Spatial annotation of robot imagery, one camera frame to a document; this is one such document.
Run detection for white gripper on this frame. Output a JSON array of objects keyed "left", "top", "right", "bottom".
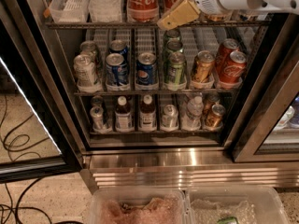
[{"left": 157, "top": 0, "right": 229, "bottom": 30}]

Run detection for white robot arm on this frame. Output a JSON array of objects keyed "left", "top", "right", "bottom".
[{"left": 157, "top": 0, "right": 299, "bottom": 30}]

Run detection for gold patterned can top shelf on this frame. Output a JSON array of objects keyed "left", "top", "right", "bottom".
[{"left": 204, "top": 12, "right": 232, "bottom": 21}]

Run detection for green can rear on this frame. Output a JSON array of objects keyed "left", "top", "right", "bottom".
[{"left": 164, "top": 29, "right": 181, "bottom": 44}]

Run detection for green can middle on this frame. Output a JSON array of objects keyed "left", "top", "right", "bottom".
[{"left": 164, "top": 40, "right": 184, "bottom": 58}]

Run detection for green can front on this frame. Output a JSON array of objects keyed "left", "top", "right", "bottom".
[{"left": 164, "top": 51, "right": 186, "bottom": 85}]

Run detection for blue orange can top shelf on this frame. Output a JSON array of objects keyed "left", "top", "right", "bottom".
[{"left": 236, "top": 10, "right": 267, "bottom": 21}]

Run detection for gold can middle shelf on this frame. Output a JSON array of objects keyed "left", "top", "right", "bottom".
[{"left": 191, "top": 50, "right": 215, "bottom": 83}]

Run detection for blue pepsi can middle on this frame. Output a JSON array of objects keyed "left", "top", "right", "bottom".
[{"left": 136, "top": 52, "right": 157, "bottom": 86}]

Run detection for blue pepsi can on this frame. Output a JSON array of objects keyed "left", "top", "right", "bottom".
[
  {"left": 136, "top": 52, "right": 157, "bottom": 86},
  {"left": 109, "top": 39, "right": 128, "bottom": 59},
  {"left": 106, "top": 53, "right": 129, "bottom": 86}
]

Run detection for blue pepsi can left rear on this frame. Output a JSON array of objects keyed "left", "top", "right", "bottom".
[{"left": 109, "top": 39, "right": 128, "bottom": 59}]

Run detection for red coke can front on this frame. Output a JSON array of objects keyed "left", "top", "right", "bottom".
[{"left": 219, "top": 50, "right": 247, "bottom": 83}]

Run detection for gold can bottom rear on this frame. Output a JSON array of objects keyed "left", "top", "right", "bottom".
[{"left": 203, "top": 93, "right": 221, "bottom": 116}]

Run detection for blue pepsi can left front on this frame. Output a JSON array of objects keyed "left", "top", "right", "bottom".
[{"left": 106, "top": 53, "right": 129, "bottom": 86}]

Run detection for stainless steel fridge cabinet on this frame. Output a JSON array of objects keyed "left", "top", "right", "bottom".
[{"left": 12, "top": 0, "right": 299, "bottom": 195}]

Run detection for white silver can rear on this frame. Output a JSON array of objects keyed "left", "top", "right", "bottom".
[{"left": 80, "top": 40, "right": 101, "bottom": 65}]

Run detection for white silver can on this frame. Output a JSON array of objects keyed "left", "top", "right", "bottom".
[
  {"left": 74, "top": 54, "right": 99, "bottom": 88},
  {"left": 80, "top": 40, "right": 101, "bottom": 65}
]

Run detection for silver can bottom middle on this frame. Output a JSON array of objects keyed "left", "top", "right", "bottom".
[{"left": 162, "top": 105, "right": 178, "bottom": 128}]

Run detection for gold can bottom front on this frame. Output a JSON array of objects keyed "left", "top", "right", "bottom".
[{"left": 205, "top": 104, "right": 226, "bottom": 128}]

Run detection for empty clear tray top shelf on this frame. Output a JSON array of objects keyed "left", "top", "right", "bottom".
[{"left": 49, "top": 0, "right": 90, "bottom": 23}]

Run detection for white silver can front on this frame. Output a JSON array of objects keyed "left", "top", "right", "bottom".
[{"left": 74, "top": 54, "right": 99, "bottom": 88}]

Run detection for silver can bottom left rear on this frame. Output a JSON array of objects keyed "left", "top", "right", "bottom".
[{"left": 91, "top": 95, "right": 105, "bottom": 107}]

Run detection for silver can bottom left front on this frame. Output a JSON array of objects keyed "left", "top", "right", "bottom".
[{"left": 90, "top": 105, "right": 107, "bottom": 130}]

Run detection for right glass fridge door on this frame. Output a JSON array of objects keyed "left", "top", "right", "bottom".
[{"left": 233, "top": 14, "right": 299, "bottom": 162}]

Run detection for open glass fridge door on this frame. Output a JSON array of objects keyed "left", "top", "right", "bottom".
[{"left": 0, "top": 0, "right": 81, "bottom": 184}]

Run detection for clear water bottle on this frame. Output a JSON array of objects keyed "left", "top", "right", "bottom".
[{"left": 183, "top": 96, "right": 204, "bottom": 131}]

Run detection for brown juice bottle right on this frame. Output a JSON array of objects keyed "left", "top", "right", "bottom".
[{"left": 139, "top": 95, "right": 157, "bottom": 132}]

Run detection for brown juice bottle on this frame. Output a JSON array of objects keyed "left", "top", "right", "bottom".
[
  {"left": 115, "top": 96, "right": 133, "bottom": 130},
  {"left": 139, "top": 95, "right": 157, "bottom": 132}
]

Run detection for brown juice bottle left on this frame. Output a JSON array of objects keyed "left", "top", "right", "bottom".
[{"left": 115, "top": 96, "right": 133, "bottom": 130}]

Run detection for clear bin with bubble wrap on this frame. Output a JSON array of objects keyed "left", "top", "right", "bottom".
[{"left": 186, "top": 185, "right": 290, "bottom": 224}]

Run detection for clear bin with pink wrap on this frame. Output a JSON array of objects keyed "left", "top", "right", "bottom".
[{"left": 88, "top": 186, "right": 187, "bottom": 224}]

